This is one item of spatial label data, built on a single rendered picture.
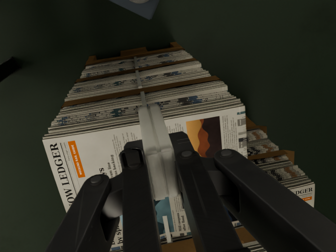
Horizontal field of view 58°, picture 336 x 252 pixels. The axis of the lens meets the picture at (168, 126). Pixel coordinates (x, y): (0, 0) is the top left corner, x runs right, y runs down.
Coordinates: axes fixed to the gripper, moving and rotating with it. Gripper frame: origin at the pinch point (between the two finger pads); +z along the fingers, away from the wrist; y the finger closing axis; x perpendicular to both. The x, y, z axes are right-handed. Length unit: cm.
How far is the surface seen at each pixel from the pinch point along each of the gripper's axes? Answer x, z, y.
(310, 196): -58, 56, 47
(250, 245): -41, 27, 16
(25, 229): -95, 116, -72
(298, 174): -53, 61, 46
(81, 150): -15.8, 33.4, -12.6
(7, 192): -71, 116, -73
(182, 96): -12.9, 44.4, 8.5
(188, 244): -41, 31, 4
